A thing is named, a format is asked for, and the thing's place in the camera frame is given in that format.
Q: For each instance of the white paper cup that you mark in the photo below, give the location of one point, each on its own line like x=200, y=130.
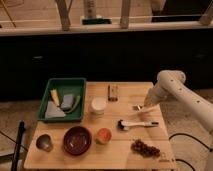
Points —
x=98, y=105

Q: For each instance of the bunch of brown grapes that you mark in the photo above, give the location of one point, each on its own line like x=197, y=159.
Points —
x=138, y=146

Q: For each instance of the dark red bowl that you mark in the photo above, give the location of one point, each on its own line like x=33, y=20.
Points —
x=77, y=140

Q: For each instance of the yellow tube in tray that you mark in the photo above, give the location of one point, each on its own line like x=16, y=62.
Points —
x=55, y=97

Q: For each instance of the grey folded cloth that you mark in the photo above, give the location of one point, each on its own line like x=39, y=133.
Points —
x=52, y=111

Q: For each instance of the green plastic tray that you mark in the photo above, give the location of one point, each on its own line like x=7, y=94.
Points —
x=75, y=86

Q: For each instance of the white handled brush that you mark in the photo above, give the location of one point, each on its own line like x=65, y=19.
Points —
x=125, y=125

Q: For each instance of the green chili pepper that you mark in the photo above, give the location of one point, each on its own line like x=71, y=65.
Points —
x=75, y=104

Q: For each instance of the green object on shelf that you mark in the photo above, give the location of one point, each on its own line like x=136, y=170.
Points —
x=96, y=21

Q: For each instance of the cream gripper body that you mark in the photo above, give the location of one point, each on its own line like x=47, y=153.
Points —
x=146, y=109

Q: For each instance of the small metal cup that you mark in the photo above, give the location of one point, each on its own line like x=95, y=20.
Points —
x=44, y=142

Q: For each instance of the grey sponge block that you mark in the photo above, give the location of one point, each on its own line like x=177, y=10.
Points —
x=67, y=101

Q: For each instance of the brown wooden block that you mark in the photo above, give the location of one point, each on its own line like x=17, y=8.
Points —
x=112, y=93

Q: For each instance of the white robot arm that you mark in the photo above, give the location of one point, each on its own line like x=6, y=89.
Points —
x=172, y=82

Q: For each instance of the orange topped small cup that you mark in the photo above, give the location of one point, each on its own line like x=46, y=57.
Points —
x=103, y=136

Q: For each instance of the black pole left of table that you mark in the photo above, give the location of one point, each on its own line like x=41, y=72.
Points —
x=15, y=158

